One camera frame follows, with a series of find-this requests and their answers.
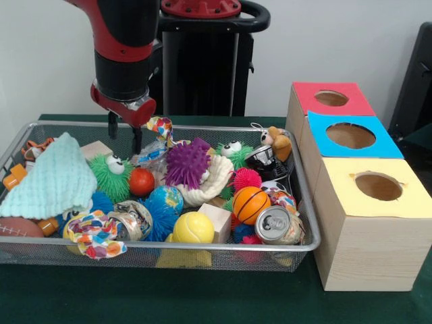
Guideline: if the clear mesh bin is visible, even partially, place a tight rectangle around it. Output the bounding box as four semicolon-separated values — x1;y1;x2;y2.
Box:
0;120;321;273

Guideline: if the clear plastic packet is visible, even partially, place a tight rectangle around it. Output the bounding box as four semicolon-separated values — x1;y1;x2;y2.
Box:
131;140;169;171

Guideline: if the orange plastic building block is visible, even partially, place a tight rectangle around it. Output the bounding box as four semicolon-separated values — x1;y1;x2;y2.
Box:
2;164;60;237

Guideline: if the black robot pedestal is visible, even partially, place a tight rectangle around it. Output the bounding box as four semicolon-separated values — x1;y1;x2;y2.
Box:
152;0;271;117

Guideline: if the purple spiky ball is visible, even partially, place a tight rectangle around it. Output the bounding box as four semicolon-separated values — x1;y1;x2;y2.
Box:
164;137;212;190

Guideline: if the colourful polka dot cloth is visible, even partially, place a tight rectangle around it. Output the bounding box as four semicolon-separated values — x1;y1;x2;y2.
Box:
145;116;175;146

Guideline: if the wooden box with three holes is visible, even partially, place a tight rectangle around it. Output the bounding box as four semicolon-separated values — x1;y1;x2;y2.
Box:
285;82;432;292

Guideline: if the yellow tennis ball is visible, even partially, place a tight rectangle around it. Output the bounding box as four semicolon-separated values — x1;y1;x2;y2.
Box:
173;211;215;245

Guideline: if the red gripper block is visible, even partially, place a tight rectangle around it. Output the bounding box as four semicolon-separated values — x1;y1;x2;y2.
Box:
90;81;158;155

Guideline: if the green fuzzy toy with eyes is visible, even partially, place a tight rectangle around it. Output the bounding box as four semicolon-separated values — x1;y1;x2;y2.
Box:
89;154;134;204

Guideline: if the small orange basketball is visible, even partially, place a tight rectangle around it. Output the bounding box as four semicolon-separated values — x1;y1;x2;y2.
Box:
232;186;271;225

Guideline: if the dark green table cloth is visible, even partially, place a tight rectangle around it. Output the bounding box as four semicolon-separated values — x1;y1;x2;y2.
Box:
0;113;432;324

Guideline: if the black office chair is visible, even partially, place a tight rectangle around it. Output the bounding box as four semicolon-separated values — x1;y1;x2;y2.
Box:
388;22;432;153

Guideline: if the mint green knitted cloth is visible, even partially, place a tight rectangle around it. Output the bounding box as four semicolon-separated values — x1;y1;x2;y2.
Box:
0;132;98;220

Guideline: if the silver drink can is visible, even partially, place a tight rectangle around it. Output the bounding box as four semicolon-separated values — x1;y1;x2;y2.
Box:
255;206;305;246

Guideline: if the small brown football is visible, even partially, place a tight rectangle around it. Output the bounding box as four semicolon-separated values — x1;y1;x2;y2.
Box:
0;217;45;238

